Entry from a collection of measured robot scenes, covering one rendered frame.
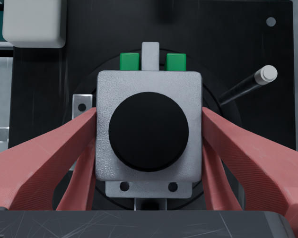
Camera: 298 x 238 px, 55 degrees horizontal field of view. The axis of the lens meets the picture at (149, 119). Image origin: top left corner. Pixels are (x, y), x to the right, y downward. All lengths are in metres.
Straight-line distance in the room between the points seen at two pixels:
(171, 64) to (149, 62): 0.02
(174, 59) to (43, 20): 0.12
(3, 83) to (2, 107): 0.03
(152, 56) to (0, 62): 0.21
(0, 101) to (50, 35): 0.11
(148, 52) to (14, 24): 0.13
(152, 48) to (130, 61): 0.02
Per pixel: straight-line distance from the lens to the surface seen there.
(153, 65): 0.16
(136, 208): 0.21
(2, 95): 0.33
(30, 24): 0.25
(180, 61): 0.18
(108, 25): 0.26
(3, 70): 0.34
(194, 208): 0.23
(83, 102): 0.21
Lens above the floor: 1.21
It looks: 86 degrees down
